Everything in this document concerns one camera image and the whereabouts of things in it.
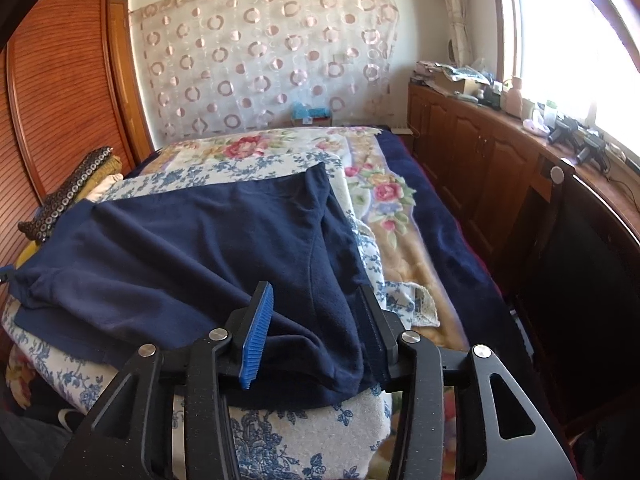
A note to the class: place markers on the white power strip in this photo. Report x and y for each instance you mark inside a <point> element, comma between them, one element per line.
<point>402,130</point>

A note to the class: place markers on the dark cloth with circle print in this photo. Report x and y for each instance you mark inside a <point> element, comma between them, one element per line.
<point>75,185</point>

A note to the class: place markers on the wooden slatted wardrobe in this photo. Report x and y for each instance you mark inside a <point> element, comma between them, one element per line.
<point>60,85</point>

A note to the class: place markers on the dark chair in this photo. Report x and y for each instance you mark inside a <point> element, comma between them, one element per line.
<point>590,285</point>

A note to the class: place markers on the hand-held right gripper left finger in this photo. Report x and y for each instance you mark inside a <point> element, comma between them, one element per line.
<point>255,340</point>

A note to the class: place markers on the white folded cloth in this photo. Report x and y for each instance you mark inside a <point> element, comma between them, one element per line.
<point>107,187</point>

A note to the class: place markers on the white quilt with blue flowers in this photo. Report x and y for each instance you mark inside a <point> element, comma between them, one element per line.
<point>310,440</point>

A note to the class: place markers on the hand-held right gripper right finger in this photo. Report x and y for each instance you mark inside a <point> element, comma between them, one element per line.
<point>382,340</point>

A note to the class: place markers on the blue tissue box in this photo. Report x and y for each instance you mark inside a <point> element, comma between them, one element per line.
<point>305,110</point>

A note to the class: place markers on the rose floral blanket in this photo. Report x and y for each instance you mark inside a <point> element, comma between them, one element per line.
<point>390,195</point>

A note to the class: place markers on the black hand-held device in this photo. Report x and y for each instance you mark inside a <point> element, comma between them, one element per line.
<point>562,129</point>
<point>592,147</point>

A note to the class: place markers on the navy t-shirt with orange print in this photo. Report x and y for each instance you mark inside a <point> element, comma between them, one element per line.
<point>200,260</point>

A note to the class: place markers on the lace window curtain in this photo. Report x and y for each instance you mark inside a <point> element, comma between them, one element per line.
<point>452,10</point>

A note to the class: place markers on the wooden cabinet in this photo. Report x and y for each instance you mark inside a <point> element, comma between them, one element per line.
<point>475,135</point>

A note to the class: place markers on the sheer curtain with pink circles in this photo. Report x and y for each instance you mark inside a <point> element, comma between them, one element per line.
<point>250,60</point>

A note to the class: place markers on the window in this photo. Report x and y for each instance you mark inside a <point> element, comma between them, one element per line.
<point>565,35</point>

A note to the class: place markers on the navy blanket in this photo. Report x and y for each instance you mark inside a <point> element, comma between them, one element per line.
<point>440,210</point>

